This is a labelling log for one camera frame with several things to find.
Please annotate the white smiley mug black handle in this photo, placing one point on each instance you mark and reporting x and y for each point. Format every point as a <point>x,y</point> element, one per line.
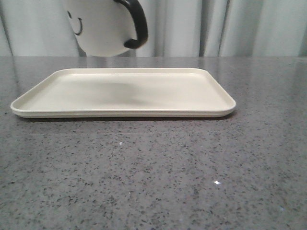
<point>107,28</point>

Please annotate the cream rectangular plastic tray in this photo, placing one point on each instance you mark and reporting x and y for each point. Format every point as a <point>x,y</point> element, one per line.
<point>125,92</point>

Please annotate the grey pleated curtain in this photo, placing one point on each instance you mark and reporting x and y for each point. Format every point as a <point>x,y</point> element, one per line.
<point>177,28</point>

